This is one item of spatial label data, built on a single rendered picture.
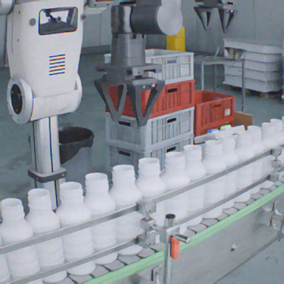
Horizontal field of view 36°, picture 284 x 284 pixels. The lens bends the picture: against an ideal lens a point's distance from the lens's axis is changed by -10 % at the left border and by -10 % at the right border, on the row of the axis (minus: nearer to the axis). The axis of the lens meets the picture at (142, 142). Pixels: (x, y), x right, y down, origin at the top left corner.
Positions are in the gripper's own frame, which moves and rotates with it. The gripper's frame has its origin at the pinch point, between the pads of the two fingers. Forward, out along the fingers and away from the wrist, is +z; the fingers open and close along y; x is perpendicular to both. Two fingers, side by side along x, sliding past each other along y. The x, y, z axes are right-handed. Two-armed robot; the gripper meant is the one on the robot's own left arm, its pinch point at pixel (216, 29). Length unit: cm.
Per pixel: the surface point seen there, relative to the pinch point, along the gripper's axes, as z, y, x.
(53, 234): 29, -20, 63
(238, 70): 97, 403, -585
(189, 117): 81, 163, -175
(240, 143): 25.2, -16.5, 11.4
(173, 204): 32, -18, 35
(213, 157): 25.8, -17.3, 22.7
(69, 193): 24, -18, 58
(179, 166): 25.0, -17.9, 33.7
